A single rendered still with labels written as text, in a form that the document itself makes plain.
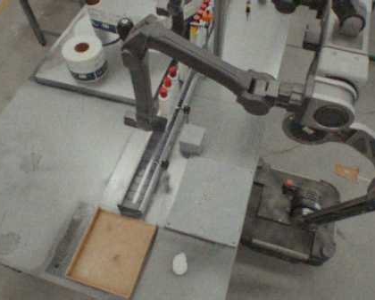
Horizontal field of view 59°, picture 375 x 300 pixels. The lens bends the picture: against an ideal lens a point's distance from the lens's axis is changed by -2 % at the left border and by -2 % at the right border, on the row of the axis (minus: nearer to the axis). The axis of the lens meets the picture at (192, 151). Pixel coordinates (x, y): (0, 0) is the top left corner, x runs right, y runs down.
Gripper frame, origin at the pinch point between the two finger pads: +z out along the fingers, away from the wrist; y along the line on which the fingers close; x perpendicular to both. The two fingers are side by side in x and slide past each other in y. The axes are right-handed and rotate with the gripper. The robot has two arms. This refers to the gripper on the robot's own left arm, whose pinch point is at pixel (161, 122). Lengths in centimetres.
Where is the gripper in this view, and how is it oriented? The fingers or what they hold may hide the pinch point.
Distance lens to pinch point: 154.4
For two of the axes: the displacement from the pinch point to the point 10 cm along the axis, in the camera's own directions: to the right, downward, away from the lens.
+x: -2.3, 9.6, 1.6
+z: 1.9, -1.1, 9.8
